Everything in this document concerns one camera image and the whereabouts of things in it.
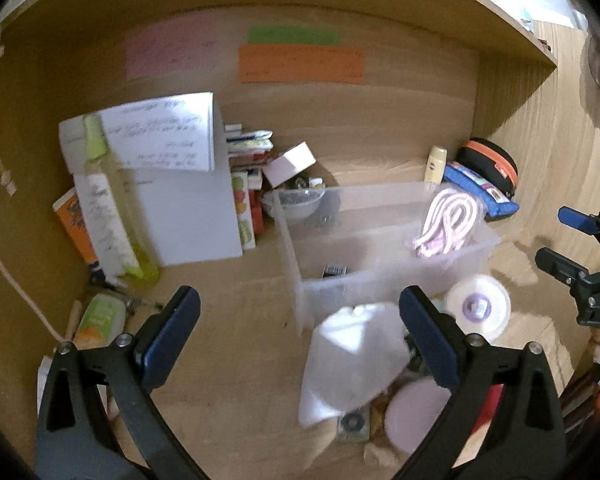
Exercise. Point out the beige seashell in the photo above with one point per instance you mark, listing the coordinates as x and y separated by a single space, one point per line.
379 457

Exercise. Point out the green orange tube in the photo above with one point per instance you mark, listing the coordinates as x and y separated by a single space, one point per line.
102 322

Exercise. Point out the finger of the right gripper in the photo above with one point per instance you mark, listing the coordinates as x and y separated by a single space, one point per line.
577 220
558 266

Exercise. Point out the clear plastic storage bin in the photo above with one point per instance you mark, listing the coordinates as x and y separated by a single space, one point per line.
370 229

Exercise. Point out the white plastic bag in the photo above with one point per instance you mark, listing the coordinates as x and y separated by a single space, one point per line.
355 354

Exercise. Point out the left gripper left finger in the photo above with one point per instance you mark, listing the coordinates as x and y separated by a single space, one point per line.
73 437

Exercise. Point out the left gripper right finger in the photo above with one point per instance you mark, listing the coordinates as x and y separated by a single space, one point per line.
526 438

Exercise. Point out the clear glass bowl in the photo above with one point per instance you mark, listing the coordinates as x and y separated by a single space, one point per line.
297 205

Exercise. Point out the green sticky note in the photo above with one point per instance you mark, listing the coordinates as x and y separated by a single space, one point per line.
285 34

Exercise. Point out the small cream lotion bottle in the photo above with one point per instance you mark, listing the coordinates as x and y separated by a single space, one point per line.
435 165

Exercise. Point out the yellow spray bottle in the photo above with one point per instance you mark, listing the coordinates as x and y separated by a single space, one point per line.
125 257

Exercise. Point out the black orange zipper case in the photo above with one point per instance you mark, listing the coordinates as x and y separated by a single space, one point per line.
491 162

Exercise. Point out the stack of books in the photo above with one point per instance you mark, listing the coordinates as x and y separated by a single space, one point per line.
248 152

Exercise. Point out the small pink white box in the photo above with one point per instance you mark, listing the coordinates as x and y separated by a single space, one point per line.
288 165

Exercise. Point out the white tape roll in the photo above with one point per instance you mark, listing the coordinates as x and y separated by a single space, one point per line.
480 305

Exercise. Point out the orange sticky note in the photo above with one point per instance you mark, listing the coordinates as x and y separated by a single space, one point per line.
300 63

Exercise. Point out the fruit pattern carton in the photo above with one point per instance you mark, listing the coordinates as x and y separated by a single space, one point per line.
243 210

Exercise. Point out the blue pencil pouch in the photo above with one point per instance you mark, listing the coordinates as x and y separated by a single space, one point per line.
498 206

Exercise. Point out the pink round compact case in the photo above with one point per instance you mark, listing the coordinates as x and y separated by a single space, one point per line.
412 412

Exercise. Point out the pink sticky note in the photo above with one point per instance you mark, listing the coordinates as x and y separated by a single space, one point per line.
182 43

